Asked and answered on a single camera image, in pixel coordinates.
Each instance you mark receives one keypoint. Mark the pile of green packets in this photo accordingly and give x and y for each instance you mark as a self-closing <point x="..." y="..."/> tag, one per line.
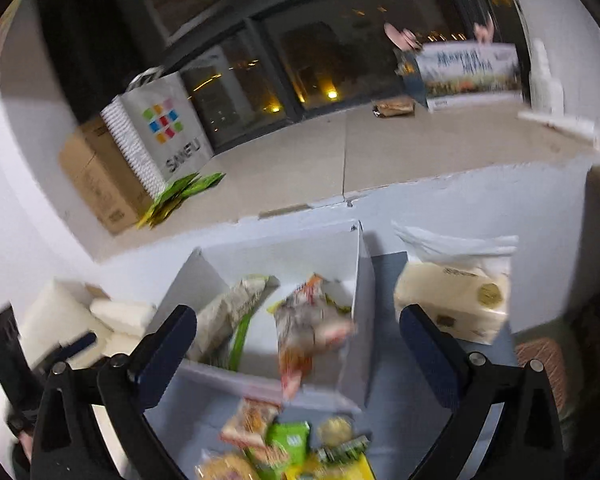
<point x="182" y="192"/>

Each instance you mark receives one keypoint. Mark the cream tissue pack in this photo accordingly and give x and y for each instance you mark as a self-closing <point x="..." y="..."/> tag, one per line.
<point x="445" y="300"/>

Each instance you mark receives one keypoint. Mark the orange and white snack packet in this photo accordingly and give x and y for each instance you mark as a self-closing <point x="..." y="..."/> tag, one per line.
<point x="307" y="330"/>

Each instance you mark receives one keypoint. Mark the white bottle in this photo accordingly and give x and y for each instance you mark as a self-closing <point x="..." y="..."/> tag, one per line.
<point x="545" y="80"/>

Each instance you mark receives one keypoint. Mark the brown cardboard box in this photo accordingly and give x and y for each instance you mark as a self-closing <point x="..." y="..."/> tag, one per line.
<point x="95" y="175"/>

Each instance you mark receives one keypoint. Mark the white shopping bag coloured squares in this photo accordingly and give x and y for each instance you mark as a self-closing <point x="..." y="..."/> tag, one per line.
<point x="165" y="125"/>

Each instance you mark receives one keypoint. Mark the beige and green snack packet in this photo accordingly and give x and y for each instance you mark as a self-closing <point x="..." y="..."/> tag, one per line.
<point x="225" y="315"/>

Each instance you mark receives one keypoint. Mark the white foam cushion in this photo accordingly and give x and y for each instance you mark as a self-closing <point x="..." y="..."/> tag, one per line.
<point x="80" y="310"/>

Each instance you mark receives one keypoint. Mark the yellow snack packet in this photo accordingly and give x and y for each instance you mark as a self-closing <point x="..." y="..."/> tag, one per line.
<point x="340" y="470"/>

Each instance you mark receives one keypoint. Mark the round brown biscuit packet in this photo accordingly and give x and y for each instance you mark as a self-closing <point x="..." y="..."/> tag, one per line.
<point x="227" y="469"/>

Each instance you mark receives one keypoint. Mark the dark green snack packet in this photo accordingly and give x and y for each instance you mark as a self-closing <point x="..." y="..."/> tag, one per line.
<point x="345" y="449"/>

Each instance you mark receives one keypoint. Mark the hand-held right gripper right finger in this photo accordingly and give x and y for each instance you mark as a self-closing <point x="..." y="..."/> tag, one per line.
<point x="430" y="355"/>

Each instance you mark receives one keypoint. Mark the white cardboard box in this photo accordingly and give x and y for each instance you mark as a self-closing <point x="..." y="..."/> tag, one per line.
<point x="325" y="260"/>

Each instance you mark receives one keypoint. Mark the round golden snack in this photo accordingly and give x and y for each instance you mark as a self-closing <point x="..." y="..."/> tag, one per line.
<point x="334" y="431"/>

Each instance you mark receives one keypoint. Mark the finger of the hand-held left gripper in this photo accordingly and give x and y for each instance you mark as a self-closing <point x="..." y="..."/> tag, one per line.
<point x="77" y="346"/>

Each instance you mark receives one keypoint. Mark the printed landscape carton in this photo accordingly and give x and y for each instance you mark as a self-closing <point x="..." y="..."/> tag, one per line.
<point x="470" y="72"/>

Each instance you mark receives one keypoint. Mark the pink toy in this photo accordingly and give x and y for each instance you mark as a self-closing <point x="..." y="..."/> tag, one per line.
<point x="484" y="30"/>
<point x="402" y="37"/>

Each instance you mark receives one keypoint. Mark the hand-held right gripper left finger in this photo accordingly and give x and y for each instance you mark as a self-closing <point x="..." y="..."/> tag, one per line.
<point x="166" y="344"/>

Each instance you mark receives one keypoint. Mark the white plastic bag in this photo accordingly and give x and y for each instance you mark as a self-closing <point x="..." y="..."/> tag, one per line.
<point x="455" y="245"/>

